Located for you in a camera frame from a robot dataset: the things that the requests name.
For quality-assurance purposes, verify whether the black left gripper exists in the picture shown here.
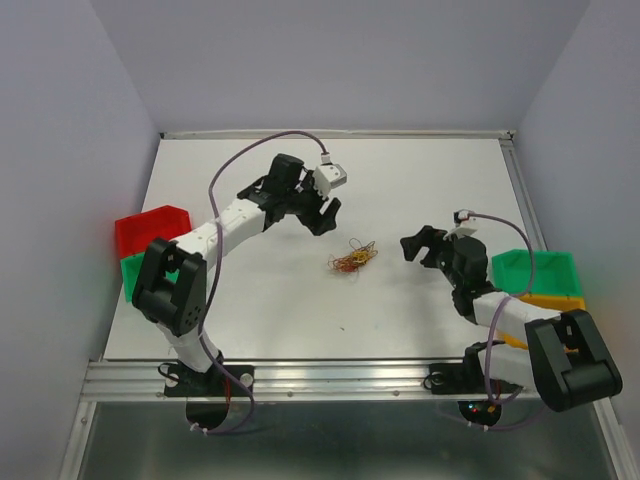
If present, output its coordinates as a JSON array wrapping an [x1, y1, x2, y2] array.
[[285, 171, 342, 237]]

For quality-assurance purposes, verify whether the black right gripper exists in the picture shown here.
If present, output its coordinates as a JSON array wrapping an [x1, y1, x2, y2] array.
[[398, 225, 467, 289]]

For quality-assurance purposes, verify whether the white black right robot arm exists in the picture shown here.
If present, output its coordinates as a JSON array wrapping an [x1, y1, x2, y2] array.
[[400, 225, 623, 412]]

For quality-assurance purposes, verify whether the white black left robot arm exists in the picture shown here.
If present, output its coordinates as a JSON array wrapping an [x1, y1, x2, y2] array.
[[131, 154, 347, 394]]

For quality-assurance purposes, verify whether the green plastic bin right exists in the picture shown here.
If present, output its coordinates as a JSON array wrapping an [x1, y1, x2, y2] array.
[[491, 249, 583, 297]]

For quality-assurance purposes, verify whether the green plastic bin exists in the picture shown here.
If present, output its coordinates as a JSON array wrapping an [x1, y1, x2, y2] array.
[[119, 252, 181, 304], [491, 249, 583, 297]]

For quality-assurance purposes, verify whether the yellow plastic bin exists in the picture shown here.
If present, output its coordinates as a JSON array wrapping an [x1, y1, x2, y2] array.
[[499, 293, 586, 349]]

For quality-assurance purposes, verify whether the red plastic bin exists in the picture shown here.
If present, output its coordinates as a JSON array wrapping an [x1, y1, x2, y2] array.
[[114, 205, 192, 259]]

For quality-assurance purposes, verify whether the green plastic bin left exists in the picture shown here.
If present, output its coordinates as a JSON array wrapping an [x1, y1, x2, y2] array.
[[119, 252, 181, 304]]

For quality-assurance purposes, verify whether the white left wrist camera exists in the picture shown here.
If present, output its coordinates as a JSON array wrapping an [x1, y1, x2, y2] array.
[[312, 163, 347, 197]]

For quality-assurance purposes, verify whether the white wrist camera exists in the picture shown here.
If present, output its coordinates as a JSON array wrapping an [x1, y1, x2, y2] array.
[[445, 209, 478, 238], [312, 163, 347, 197]]

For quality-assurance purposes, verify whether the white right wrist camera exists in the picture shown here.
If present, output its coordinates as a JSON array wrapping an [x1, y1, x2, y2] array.
[[445, 209, 478, 238]]

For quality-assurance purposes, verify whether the aluminium table frame rail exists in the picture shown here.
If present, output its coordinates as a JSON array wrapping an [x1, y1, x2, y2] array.
[[54, 129, 640, 480]]

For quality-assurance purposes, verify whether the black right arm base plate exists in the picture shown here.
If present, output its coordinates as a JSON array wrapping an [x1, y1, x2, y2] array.
[[423, 340, 529, 401]]

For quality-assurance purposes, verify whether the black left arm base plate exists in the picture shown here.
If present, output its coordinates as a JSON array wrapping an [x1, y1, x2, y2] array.
[[157, 362, 248, 398]]

